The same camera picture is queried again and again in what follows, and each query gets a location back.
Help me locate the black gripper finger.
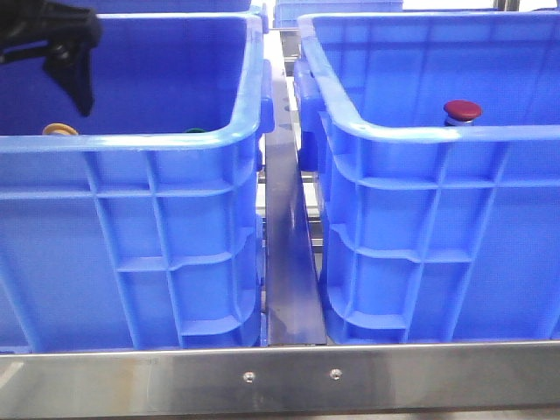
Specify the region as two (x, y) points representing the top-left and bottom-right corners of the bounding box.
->
(43, 45), (94, 116)

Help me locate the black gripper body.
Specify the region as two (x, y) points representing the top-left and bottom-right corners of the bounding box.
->
(1, 1), (102, 57)

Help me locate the yellow mushroom push button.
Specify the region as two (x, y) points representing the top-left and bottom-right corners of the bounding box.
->
(42, 122), (79, 136)

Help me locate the red mushroom push button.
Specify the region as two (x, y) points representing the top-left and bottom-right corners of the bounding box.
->
(443, 100), (483, 126)

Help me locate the blue crate behind source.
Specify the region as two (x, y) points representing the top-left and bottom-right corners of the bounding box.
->
(68, 0), (263, 14)

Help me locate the blue plastic source bin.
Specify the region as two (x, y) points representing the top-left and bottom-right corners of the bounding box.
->
(1, 13), (274, 354)

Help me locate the blue crate back centre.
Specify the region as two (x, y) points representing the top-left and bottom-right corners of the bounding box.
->
(273, 0), (403, 28)

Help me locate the blue plastic target bin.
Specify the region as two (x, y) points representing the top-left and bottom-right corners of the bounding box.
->
(295, 11), (559, 344)

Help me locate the steel front rail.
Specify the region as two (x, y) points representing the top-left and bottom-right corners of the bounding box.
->
(1, 341), (559, 419)

